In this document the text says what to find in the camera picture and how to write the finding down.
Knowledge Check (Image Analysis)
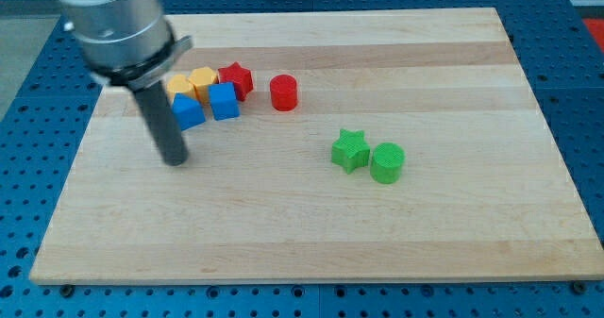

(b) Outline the red star block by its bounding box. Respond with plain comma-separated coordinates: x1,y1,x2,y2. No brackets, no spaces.
218,61,254,102

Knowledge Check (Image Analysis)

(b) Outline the blue triangular block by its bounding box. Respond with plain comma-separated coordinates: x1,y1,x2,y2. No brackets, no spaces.
172,93,206,130

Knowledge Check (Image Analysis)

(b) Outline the blue cube block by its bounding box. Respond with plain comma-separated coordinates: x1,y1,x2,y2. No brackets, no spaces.
209,82,240,121

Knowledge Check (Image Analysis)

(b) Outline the yellow hexagon block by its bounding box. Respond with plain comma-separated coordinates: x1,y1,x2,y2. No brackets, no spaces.
188,67,219,105

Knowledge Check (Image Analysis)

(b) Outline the wooden board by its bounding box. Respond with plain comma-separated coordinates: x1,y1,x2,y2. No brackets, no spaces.
30,8,603,285

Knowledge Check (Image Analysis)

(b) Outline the yellow rounded block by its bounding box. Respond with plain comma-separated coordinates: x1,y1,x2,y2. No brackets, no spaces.
166,75,197,103

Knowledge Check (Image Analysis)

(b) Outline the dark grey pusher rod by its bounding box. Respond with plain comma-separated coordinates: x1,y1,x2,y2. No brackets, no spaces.
133,81,189,166

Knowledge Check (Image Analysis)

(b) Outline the green star block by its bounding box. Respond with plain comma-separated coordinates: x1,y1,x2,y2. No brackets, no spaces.
331,128,371,174

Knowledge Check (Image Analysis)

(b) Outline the green cylinder block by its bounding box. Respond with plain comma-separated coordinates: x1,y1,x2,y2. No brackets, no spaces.
370,142,406,184

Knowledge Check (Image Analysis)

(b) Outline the red cylinder block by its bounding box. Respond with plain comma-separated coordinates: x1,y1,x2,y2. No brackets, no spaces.
269,75,298,111

